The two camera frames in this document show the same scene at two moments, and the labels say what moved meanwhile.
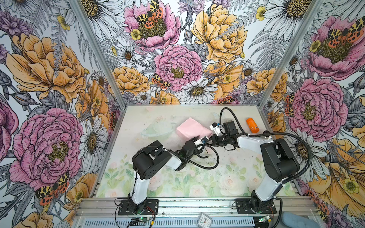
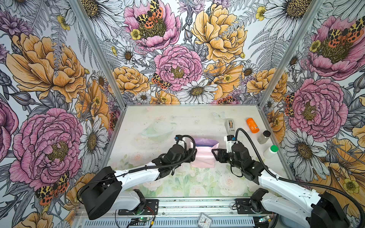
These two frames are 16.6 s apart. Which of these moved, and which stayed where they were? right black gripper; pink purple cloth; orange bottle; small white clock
Moved: pink purple cloth; right black gripper
Stayed: small white clock; orange bottle
